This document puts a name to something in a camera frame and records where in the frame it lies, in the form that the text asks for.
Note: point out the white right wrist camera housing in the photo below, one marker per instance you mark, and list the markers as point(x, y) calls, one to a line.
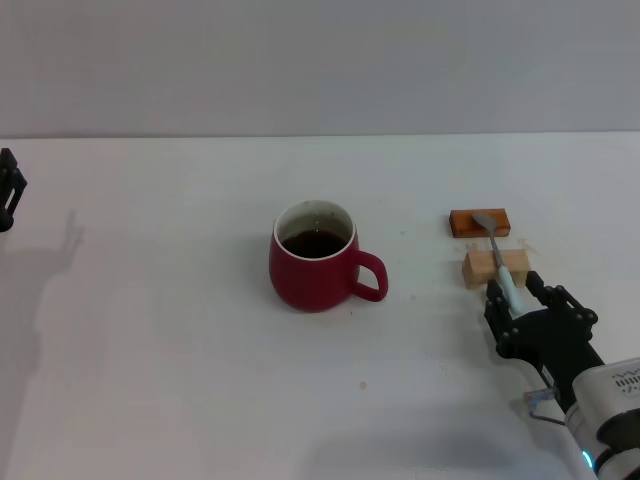
point(610, 382)

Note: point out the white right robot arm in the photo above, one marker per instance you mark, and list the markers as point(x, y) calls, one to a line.
point(610, 445)

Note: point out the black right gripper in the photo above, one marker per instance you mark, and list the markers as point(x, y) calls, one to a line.
point(550, 340)

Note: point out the red ceramic coffee mug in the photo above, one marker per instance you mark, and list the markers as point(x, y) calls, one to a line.
point(310, 280)

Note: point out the dark brown wooden block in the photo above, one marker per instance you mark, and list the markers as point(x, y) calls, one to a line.
point(465, 225)

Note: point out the light wooden spoon rest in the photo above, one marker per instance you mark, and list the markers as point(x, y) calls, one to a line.
point(477, 267)

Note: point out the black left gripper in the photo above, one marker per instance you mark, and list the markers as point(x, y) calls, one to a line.
point(4, 220)

